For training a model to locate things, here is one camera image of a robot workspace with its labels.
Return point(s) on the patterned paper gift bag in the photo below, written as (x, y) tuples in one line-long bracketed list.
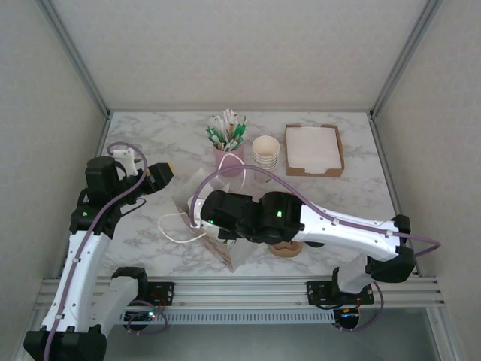
[(240, 257)]

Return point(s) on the pink cup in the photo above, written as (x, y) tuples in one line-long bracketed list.
[(231, 165)]

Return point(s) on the white napkin stack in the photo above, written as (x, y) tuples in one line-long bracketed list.
[(313, 148)]

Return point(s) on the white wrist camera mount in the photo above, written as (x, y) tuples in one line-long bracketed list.
[(126, 159), (200, 210)]

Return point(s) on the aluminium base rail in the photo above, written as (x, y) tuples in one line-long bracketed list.
[(240, 291)]

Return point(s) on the black cup lid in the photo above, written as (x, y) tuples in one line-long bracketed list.
[(317, 245)]

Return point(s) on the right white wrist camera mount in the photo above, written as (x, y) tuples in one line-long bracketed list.
[(200, 210)]

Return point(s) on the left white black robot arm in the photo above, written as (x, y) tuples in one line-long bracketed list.
[(82, 270)]

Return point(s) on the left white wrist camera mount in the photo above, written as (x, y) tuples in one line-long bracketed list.
[(126, 159)]

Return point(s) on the white sachet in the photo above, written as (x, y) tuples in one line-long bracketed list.
[(229, 116), (217, 122)]

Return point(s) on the brown pulp cup carrier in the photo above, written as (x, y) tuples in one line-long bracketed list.
[(287, 251)]

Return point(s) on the aluminium frame post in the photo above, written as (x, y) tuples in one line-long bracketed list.
[(405, 56), (76, 56)]

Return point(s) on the small electronics board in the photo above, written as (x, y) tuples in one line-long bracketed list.
[(141, 316), (349, 319)]

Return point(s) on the green sachet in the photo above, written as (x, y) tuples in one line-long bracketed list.
[(212, 136), (241, 129)]

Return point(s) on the brown cardboard tray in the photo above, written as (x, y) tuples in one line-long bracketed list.
[(300, 173)]

